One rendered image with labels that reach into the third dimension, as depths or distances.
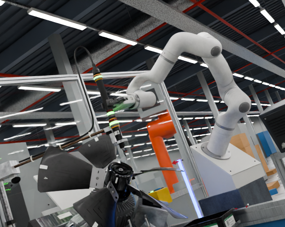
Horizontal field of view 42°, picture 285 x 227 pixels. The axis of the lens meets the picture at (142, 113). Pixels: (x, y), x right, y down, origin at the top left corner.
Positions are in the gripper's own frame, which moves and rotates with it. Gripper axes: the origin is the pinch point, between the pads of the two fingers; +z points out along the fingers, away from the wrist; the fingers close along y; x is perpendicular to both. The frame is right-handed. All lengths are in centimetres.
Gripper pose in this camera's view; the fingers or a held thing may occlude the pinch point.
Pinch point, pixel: (107, 104)
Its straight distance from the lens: 183.8
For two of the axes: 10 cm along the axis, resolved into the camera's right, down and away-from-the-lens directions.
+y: -6.2, 3.7, 6.9
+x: -3.4, -9.2, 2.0
